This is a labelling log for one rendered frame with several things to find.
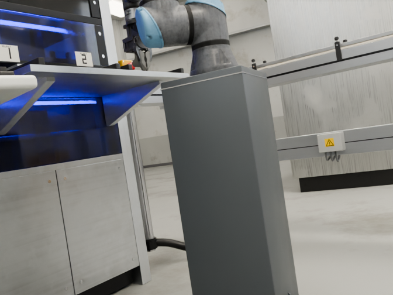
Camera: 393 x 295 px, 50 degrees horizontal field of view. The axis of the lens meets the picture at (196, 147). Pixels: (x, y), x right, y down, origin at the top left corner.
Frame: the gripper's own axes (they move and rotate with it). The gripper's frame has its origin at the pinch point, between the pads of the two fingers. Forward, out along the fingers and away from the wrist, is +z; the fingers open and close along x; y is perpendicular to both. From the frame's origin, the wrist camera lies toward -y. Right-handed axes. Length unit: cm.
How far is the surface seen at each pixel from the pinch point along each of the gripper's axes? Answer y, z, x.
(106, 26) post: 27.6, -26.7, -8.4
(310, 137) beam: -29, 38, -85
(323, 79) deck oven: 13, -5, -235
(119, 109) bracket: 18.0, 12.8, 0.5
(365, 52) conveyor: -62, 3, -82
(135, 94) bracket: 7.2, 8.4, 0.5
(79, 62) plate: 27.5, -9.1, 9.9
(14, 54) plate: 27.5, -10.5, 38.3
